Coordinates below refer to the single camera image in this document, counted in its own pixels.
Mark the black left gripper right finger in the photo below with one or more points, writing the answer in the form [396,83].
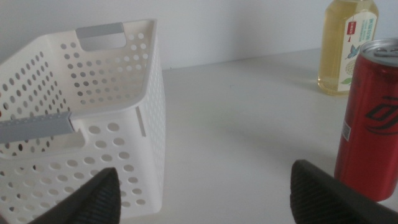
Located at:
[320,199]

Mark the white perforated plastic basket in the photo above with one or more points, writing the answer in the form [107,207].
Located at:
[102,146]

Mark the red soda can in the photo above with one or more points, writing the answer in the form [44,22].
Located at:
[367,149]

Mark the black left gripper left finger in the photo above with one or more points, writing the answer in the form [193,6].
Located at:
[99,199]

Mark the yellow tea bottle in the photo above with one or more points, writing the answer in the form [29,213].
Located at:
[334,46]

